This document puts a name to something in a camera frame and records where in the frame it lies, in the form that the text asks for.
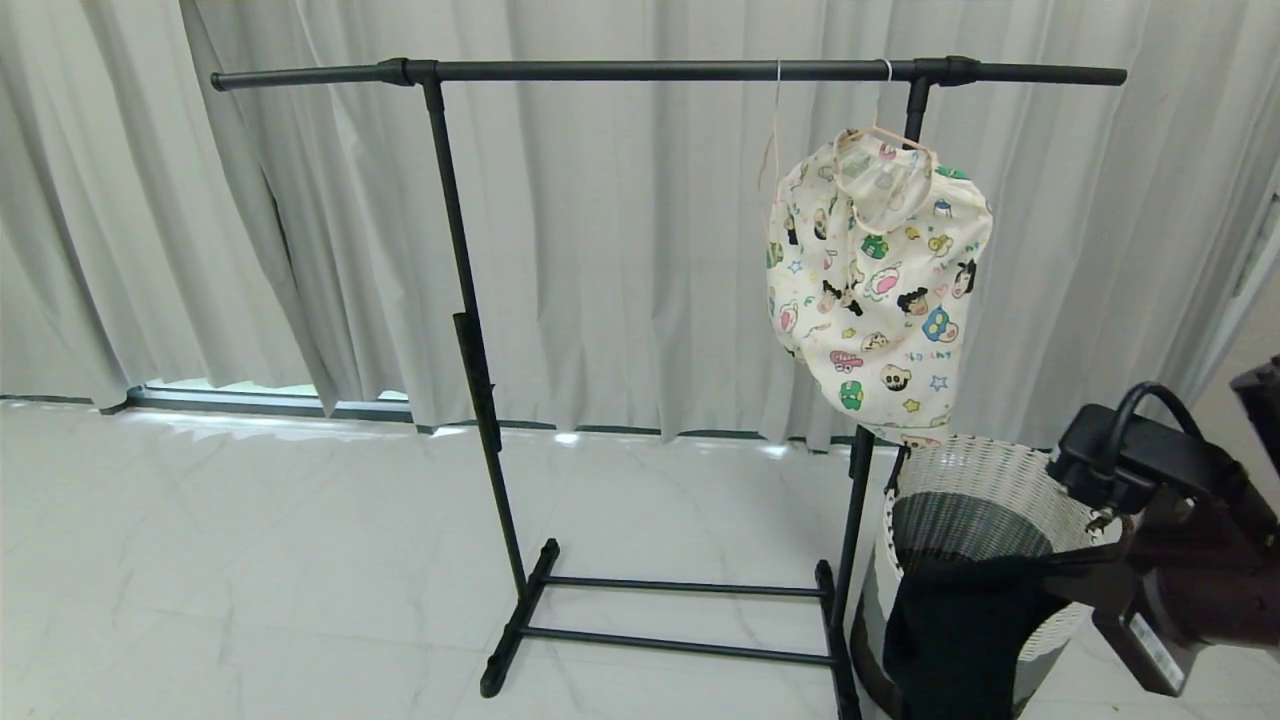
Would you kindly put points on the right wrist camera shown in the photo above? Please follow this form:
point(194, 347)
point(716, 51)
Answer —
point(1150, 450)

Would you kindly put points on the black garment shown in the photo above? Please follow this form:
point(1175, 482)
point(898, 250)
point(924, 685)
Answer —
point(960, 640)

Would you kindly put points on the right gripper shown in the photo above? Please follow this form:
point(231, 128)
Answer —
point(1200, 610)

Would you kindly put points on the window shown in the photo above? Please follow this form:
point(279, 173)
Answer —
point(250, 400)

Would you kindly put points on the black clothes rack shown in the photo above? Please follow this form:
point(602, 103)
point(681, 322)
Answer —
point(650, 70)

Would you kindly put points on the cream printed garment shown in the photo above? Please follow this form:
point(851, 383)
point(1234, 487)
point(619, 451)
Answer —
point(880, 300)

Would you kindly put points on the white laundry basket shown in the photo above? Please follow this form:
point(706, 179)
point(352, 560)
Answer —
point(980, 480)

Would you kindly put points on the pink clothes hanger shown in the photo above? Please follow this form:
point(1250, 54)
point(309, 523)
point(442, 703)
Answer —
point(773, 150)
point(905, 138)

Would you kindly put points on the white curtain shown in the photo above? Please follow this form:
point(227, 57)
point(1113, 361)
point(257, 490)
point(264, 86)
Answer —
point(620, 250)
point(100, 200)

